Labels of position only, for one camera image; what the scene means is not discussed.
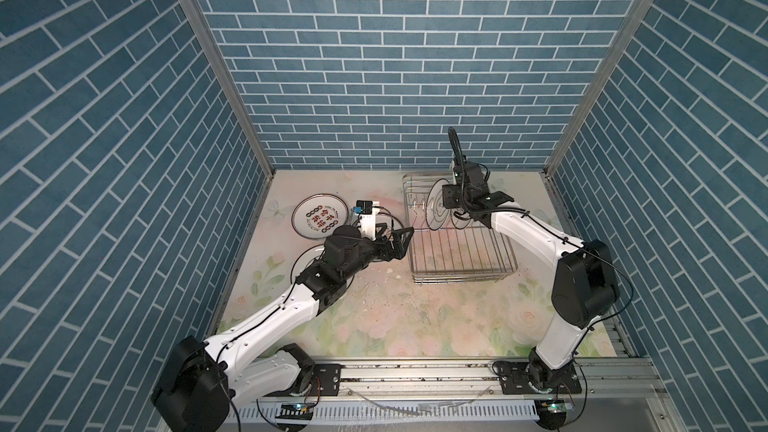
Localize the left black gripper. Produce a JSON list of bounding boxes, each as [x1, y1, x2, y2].
[[339, 221, 414, 284]]

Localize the large plate green rim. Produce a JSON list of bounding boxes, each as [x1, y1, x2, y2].
[[291, 193, 350, 240]]

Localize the white plate green clover emblem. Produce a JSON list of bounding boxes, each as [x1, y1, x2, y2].
[[290, 245, 325, 285]]

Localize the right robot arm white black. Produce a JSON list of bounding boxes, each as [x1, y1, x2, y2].
[[442, 127, 620, 393]]

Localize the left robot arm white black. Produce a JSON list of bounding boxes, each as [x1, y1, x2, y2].
[[151, 225, 414, 431]]

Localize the left green circuit board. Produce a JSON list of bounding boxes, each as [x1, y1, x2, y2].
[[275, 403, 315, 423]]

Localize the green circuit board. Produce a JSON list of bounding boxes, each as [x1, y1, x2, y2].
[[275, 403, 315, 423], [536, 399, 573, 417]]

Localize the right green circuit board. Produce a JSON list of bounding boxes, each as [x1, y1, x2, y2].
[[536, 399, 573, 417]]

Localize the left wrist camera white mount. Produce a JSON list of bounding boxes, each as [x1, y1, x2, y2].
[[353, 200, 380, 240]]

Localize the metal wire dish rack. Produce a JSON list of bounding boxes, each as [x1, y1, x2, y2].
[[402, 173, 518, 284]]

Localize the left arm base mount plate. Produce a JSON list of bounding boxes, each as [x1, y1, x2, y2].
[[309, 363, 343, 398]]

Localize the white slotted cable duct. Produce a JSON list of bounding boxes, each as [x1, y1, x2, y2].
[[226, 400, 539, 425]]

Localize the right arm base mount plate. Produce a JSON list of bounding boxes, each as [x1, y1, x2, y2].
[[492, 361, 583, 395]]

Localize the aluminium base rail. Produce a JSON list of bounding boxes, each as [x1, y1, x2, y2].
[[239, 356, 667, 403]]

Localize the right aluminium corner post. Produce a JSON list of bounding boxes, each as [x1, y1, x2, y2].
[[544, 0, 685, 176]]

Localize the aluminium corner post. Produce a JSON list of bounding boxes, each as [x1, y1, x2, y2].
[[152, 0, 276, 178], [544, 0, 685, 176]]

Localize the left aluminium corner post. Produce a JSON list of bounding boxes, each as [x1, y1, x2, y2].
[[152, 0, 276, 178]]

